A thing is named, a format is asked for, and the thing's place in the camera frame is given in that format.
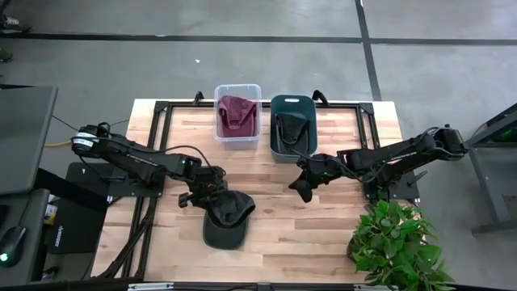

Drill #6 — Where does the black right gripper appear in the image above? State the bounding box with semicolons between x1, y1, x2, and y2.
288;153;336;204

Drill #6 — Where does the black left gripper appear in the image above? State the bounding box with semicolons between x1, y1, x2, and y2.
178;164;229;209

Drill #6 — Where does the dark grey baseball cap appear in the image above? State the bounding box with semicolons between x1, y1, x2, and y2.
274;112;311;157
201;189;257;251

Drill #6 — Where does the maroon baseball cap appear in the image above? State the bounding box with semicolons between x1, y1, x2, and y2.
217;95;259;129
221;120;258;139

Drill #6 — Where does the teal plastic bin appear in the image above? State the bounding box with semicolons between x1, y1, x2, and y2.
269;94;318;164

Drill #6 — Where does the green potted plant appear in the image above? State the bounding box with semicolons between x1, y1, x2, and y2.
346;199;456;291

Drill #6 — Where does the clear plastic bin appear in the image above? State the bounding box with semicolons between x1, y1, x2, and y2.
212;83;263;143

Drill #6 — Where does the black Trossen mat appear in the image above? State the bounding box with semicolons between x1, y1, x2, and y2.
44;196;109;255

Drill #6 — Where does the small yellow white box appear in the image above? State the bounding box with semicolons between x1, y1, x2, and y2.
43;203;58;226

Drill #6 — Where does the dark desk surface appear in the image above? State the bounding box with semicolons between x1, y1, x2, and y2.
0;188;50;286

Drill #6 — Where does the grey desk panel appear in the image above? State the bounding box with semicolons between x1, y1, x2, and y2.
0;84;59;196

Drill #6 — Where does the dark metal stand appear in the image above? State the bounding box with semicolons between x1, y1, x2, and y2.
445;102;517;236

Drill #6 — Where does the black computer mouse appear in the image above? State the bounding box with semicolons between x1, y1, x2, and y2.
0;225;28;268

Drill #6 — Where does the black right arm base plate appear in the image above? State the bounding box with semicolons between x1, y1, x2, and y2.
361;167;421;202

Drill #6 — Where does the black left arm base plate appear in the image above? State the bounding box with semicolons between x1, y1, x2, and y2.
65;161;167;199

